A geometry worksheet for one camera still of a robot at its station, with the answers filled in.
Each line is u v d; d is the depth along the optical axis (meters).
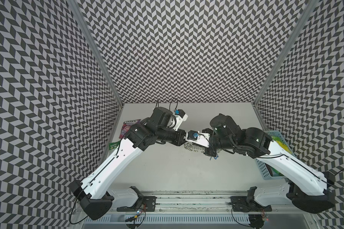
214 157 0.54
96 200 0.38
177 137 0.54
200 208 0.72
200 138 0.49
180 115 0.57
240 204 0.72
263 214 0.70
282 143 0.87
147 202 0.73
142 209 0.70
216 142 0.50
